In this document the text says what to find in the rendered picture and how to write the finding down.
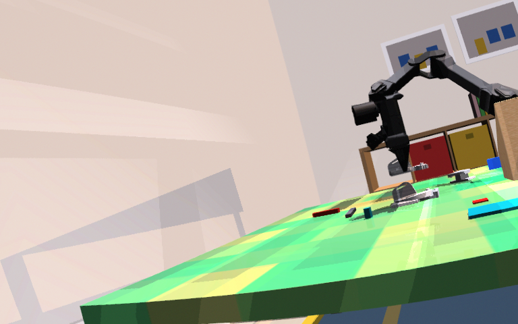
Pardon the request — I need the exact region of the red flat bar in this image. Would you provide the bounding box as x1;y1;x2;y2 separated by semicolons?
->
312;208;340;217

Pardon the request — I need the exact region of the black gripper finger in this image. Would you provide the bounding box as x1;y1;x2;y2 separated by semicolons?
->
388;144;410;171

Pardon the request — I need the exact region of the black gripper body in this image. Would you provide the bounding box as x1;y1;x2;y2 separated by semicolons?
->
382;115;409;149

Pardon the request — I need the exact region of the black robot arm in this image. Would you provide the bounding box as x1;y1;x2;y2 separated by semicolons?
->
351;50;518;150

